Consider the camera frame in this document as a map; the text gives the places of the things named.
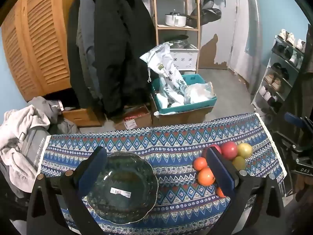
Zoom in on dark glass bowl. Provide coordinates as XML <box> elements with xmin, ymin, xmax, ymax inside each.
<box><xmin>81</xmin><ymin>152</ymin><xmax>159</xmax><ymax>224</ymax></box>

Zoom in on small cardboard box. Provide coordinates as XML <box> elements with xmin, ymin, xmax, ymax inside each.
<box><xmin>114</xmin><ymin>105</ymin><xmax>152</xmax><ymax>130</ymax></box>

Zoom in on white fleece blanket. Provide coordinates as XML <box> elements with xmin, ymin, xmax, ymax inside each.
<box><xmin>0</xmin><ymin>105</ymin><xmax>50</xmax><ymax>186</ymax></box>

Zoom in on white door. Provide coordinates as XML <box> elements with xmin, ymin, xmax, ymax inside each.
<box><xmin>228</xmin><ymin>0</ymin><xmax>260</xmax><ymax>79</ymax></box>

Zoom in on large orange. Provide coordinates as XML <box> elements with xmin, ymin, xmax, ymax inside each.
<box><xmin>193</xmin><ymin>157</ymin><xmax>208</xmax><ymax>171</ymax></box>
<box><xmin>197</xmin><ymin>167</ymin><xmax>216</xmax><ymax>186</ymax></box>

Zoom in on white cooking pot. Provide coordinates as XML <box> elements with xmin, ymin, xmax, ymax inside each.
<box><xmin>165</xmin><ymin>12</ymin><xmax>188</xmax><ymax>27</ymax></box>

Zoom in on metal pot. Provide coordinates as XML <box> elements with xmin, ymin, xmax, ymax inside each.
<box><xmin>169</xmin><ymin>35</ymin><xmax>190</xmax><ymax>51</ymax></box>

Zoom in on large cardboard box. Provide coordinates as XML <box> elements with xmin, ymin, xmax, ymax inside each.
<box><xmin>150</xmin><ymin>95</ymin><xmax>213</xmax><ymax>128</ymax></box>

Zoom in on white plastic basket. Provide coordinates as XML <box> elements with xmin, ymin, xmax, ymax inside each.
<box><xmin>170</xmin><ymin>45</ymin><xmax>200</xmax><ymax>70</ymax></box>

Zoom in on thin black jacket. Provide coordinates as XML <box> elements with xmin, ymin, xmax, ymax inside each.
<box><xmin>67</xmin><ymin>0</ymin><xmax>98</xmax><ymax>108</ymax></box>

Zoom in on large black hooded jacket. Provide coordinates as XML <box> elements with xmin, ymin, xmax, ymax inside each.
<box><xmin>94</xmin><ymin>0</ymin><xmax>157</xmax><ymax>118</ymax></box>

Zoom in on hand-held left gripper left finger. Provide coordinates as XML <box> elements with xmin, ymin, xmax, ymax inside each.
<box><xmin>26</xmin><ymin>146</ymin><xmax>108</xmax><ymax>235</ymax></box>

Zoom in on wooden louvered wardrobe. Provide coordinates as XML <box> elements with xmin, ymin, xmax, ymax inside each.
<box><xmin>1</xmin><ymin>0</ymin><xmax>81</xmax><ymax>102</ymax></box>

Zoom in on grey shoe rack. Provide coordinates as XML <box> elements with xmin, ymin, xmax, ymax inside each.
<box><xmin>252</xmin><ymin>35</ymin><xmax>307</xmax><ymax>114</ymax></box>

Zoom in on grey sweatshirt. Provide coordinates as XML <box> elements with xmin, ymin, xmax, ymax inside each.
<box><xmin>27</xmin><ymin>97</ymin><xmax>79</xmax><ymax>135</ymax></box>

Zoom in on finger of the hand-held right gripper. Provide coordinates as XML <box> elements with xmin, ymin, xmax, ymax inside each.
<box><xmin>274</xmin><ymin>130</ymin><xmax>309</xmax><ymax>153</ymax></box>
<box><xmin>284</xmin><ymin>112</ymin><xmax>313</xmax><ymax>134</ymax></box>

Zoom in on red apple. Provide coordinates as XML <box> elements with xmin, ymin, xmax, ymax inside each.
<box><xmin>221</xmin><ymin>141</ymin><xmax>238</xmax><ymax>161</ymax></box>
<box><xmin>202</xmin><ymin>144</ymin><xmax>222</xmax><ymax>158</ymax></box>

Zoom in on wooden drawer box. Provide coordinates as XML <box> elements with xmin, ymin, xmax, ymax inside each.
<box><xmin>62</xmin><ymin>108</ymin><xmax>103</xmax><ymax>128</ymax></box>

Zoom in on grey jacket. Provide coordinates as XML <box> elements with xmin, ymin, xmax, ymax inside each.
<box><xmin>76</xmin><ymin>0</ymin><xmax>99</xmax><ymax>98</ymax></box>

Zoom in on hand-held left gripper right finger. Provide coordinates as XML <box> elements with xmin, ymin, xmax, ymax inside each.
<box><xmin>206</xmin><ymin>147</ymin><xmax>285</xmax><ymax>235</ymax></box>

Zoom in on black hanging pan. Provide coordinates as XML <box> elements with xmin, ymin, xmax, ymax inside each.
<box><xmin>191</xmin><ymin>8</ymin><xmax>222</xmax><ymax>26</ymax></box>

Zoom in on clear plastic bag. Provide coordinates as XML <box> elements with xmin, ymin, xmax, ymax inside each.
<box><xmin>183</xmin><ymin>82</ymin><xmax>217</xmax><ymax>104</ymax></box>

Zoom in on rows of assorted shoes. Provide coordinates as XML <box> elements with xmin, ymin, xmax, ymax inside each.
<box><xmin>259</xmin><ymin>29</ymin><xmax>307</xmax><ymax>106</ymax></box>

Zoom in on wooden shelf unit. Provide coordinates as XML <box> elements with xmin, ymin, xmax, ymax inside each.
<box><xmin>150</xmin><ymin>0</ymin><xmax>202</xmax><ymax>71</ymax></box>

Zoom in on blue patterned tablecloth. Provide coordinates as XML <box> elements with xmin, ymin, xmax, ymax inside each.
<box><xmin>38</xmin><ymin>113</ymin><xmax>288</xmax><ymax>235</ymax></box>

